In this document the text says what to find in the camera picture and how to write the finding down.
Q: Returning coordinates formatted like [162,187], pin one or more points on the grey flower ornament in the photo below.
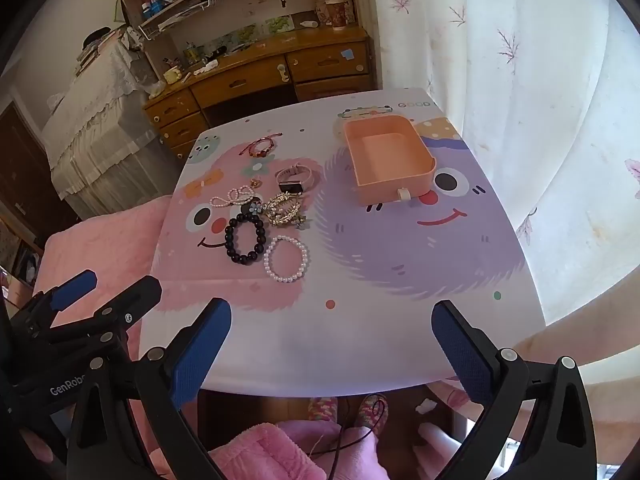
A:
[302,223]

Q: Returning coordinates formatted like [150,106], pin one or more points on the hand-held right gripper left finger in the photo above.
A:
[200,360]

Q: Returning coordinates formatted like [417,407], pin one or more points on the pink blanket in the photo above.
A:
[120,240]

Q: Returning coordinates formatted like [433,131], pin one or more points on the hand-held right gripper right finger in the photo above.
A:
[465,355]

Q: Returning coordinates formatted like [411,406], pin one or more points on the pink fluffy garment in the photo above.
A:
[260,447]

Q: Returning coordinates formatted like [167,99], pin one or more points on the pink plastic jewelry box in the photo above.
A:
[385,160]

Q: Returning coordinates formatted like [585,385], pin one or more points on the wooden desk with drawers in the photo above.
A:
[240,80]

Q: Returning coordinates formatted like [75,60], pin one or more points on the white floral curtain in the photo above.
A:
[525,110]

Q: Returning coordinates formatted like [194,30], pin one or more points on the white lace cover cloth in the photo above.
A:
[95,125]

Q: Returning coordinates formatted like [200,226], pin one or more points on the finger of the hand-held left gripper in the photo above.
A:
[130,305]
[75,287]

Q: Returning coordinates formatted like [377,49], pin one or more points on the small white bottle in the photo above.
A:
[308,23]

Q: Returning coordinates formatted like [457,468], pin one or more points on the blue flower hair clip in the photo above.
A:
[256,207]

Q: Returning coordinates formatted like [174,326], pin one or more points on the white crumpled tissue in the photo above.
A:
[425,405]

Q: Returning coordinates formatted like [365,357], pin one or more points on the dark wooden door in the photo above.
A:
[25,175]

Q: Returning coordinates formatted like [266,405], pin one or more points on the white drawer safety lock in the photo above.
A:
[282,71]

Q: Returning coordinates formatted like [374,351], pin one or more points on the colourful knitted slipper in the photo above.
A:
[322,407]
[372,410]

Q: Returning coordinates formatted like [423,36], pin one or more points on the patterned paper cup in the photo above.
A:
[336,12]

